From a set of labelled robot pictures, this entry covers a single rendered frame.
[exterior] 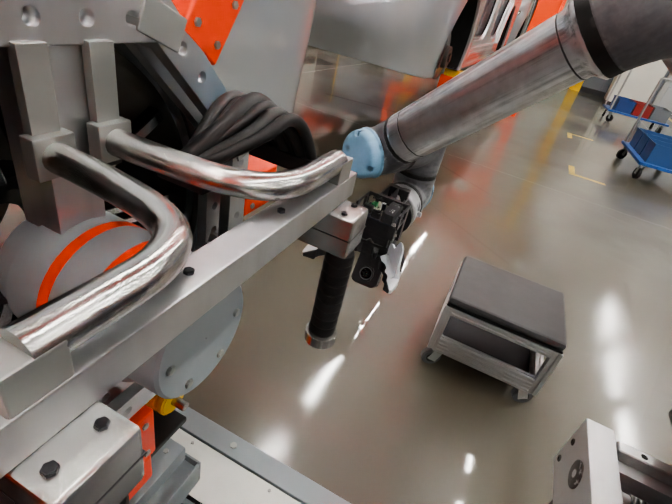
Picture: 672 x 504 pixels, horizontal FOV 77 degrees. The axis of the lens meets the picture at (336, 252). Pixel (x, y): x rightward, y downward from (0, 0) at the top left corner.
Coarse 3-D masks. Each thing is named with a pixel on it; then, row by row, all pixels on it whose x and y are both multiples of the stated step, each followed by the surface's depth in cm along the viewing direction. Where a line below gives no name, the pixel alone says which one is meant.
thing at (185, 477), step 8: (184, 464) 100; (192, 464) 101; (200, 464) 100; (176, 472) 98; (184, 472) 99; (192, 472) 97; (168, 480) 97; (176, 480) 97; (184, 480) 95; (192, 480) 99; (160, 488) 95; (168, 488) 95; (176, 488) 94; (184, 488) 96; (192, 488) 101; (152, 496) 93; (160, 496) 94; (168, 496) 94; (176, 496) 94; (184, 496) 98
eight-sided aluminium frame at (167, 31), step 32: (0, 0) 28; (32, 0) 30; (64, 0) 32; (96, 0) 34; (128, 0) 36; (160, 0) 39; (0, 32) 29; (32, 32) 31; (64, 32) 32; (96, 32) 35; (128, 32) 37; (160, 32) 40; (160, 64) 47; (192, 64) 46; (192, 96) 49; (224, 224) 66; (128, 384) 65; (128, 416) 61
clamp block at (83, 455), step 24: (96, 408) 23; (72, 432) 21; (96, 432) 22; (120, 432) 22; (48, 456) 20; (72, 456) 20; (96, 456) 21; (120, 456) 21; (0, 480) 20; (24, 480) 19; (48, 480) 19; (72, 480) 20; (96, 480) 20; (120, 480) 22
